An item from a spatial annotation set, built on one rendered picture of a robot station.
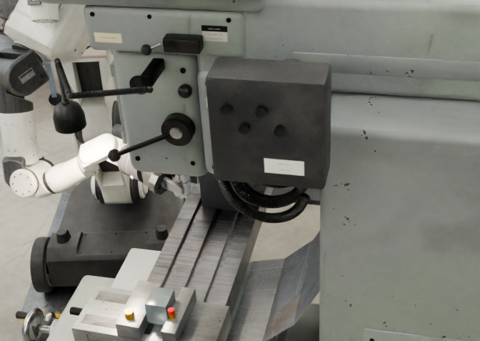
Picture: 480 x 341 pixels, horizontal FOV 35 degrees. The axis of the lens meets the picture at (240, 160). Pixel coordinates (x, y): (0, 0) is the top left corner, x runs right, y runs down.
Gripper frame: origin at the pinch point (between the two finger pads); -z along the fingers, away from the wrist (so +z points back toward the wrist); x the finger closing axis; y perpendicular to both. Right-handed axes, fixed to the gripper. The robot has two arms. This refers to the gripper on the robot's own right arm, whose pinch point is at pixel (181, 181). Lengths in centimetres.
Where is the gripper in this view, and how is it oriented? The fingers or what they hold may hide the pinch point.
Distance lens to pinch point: 185.6
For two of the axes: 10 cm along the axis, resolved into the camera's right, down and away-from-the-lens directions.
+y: 0.4, 8.2, 5.7
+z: -7.9, -3.2, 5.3
